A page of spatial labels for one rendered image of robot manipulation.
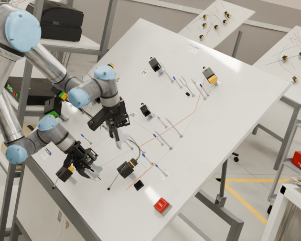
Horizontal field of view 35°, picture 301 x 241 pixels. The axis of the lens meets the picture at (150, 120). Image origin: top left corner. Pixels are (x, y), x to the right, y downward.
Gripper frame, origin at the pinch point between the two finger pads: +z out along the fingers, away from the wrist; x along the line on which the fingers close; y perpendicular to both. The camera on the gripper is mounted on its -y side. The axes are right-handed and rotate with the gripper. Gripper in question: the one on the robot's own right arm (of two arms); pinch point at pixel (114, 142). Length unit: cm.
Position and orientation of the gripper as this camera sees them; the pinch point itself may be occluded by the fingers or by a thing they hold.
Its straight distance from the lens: 202.0
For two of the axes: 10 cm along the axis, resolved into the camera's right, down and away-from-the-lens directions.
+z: 1.3, 7.8, 6.1
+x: -4.3, -5.1, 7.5
